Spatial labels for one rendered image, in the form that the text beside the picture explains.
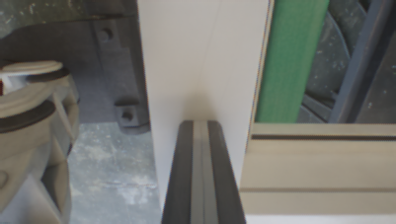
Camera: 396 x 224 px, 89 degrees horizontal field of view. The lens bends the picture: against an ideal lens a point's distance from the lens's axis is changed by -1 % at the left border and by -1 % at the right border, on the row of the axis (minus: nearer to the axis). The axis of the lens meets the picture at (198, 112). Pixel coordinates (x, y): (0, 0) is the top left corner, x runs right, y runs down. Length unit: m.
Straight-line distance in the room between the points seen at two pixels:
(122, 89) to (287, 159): 0.83
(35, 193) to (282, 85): 0.37
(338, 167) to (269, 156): 0.05
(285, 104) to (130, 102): 0.83
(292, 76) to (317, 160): 0.07
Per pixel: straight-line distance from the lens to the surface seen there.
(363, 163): 0.21
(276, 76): 0.16
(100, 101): 1.03
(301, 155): 0.19
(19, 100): 0.58
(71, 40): 0.99
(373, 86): 0.60
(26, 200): 0.42
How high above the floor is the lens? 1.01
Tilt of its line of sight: 62 degrees down
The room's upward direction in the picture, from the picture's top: 180 degrees clockwise
